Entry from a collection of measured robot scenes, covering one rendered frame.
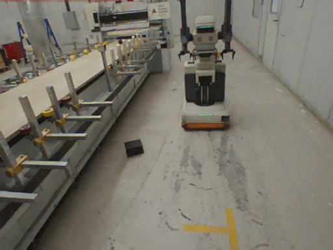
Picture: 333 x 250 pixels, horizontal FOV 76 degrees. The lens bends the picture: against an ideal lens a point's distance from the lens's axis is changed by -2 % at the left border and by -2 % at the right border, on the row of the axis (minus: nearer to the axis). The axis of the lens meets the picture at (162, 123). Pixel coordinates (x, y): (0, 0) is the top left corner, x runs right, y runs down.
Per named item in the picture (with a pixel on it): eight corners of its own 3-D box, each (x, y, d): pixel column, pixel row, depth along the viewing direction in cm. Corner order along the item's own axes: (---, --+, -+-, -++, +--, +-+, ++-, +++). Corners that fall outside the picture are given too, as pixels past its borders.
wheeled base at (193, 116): (184, 108, 350) (183, 94, 338) (224, 107, 339) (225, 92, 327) (181, 129, 292) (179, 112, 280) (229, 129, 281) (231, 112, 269)
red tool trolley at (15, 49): (28, 60, 954) (21, 40, 916) (18, 64, 888) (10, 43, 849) (19, 60, 957) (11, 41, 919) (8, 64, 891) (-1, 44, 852)
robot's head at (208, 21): (195, 25, 247) (195, 15, 233) (214, 24, 243) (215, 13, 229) (196, 36, 242) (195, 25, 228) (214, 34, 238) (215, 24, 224)
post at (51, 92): (71, 142, 171) (52, 84, 149) (69, 144, 168) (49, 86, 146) (67, 142, 172) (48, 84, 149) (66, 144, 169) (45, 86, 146)
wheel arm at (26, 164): (69, 166, 120) (67, 161, 118) (67, 171, 117) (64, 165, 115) (4, 165, 127) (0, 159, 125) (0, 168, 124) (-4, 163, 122)
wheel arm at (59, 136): (88, 138, 140) (86, 133, 138) (86, 141, 137) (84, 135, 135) (30, 138, 147) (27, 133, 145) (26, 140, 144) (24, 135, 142)
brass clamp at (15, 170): (31, 162, 127) (28, 155, 125) (15, 178, 116) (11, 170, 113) (23, 161, 128) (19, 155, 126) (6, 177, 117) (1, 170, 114)
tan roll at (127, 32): (162, 32, 511) (161, 26, 505) (161, 32, 500) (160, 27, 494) (105, 36, 535) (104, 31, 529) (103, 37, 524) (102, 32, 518)
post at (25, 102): (53, 159, 148) (26, 94, 126) (50, 163, 145) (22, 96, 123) (48, 159, 149) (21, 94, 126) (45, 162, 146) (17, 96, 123)
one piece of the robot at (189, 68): (186, 102, 336) (184, 46, 297) (222, 101, 327) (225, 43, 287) (185, 112, 307) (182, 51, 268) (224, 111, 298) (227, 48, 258)
